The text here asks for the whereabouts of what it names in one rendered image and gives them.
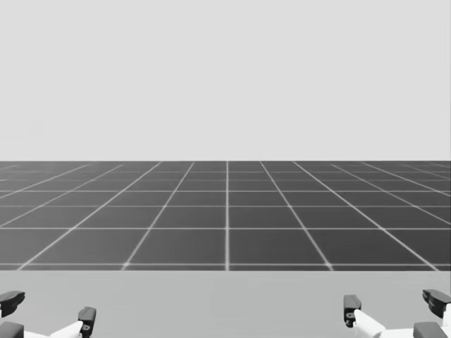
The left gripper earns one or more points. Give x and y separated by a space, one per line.
10 331

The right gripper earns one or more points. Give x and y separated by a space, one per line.
428 331

